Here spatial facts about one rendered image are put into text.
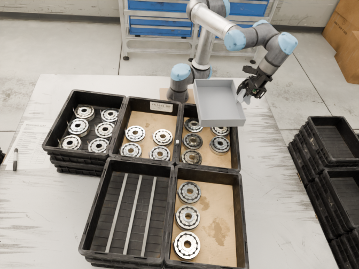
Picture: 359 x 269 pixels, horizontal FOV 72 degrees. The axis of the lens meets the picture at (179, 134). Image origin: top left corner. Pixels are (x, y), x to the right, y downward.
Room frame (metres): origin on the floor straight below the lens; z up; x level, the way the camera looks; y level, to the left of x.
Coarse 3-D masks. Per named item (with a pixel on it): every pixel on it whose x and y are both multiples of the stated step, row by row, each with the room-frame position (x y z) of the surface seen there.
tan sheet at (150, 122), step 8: (136, 112) 0.95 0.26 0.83; (136, 120) 0.89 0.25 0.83; (144, 120) 0.90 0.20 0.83; (152, 120) 0.91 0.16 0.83; (160, 120) 0.91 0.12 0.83; (168, 120) 0.92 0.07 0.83; (176, 120) 0.93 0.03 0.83; (144, 128) 0.84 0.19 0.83; (152, 128) 0.85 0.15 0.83; (160, 128) 0.86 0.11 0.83; (168, 128) 0.86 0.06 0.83; (144, 144) 0.74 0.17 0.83; (152, 144) 0.74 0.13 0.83; (144, 152) 0.69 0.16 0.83
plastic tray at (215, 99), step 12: (204, 84) 0.99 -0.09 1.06; (216, 84) 1.01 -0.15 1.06; (228, 84) 1.02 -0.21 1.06; (204, 96) 0.92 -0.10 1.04; (216, 96) 0.93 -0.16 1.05; (228, 96) 0.95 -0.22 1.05; (204, 108) 0.84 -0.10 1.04; (216, 108) 0.85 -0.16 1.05; (228, 108) 0.86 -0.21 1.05; (240, 108) 0.83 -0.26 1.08; (204, 120) 0.72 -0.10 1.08; (216, 120) 0.73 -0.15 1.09; (228, 120) 0.74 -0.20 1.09; (240, 120) 0.76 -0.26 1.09
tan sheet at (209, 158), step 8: (184, 120) 0.94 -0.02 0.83; (208, 128) 0.91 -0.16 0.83; (184, 136) 0.82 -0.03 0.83; (200, 136) 0.84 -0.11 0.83; (208, 136) 0.85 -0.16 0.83; (208, 144) 0.79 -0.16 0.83; (200, 152) 0.74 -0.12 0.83; (208, 152) 0.74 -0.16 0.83; (208, 160) 0.69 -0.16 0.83; (216, 160) 0.70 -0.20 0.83; (224, 160) 0.71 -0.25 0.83
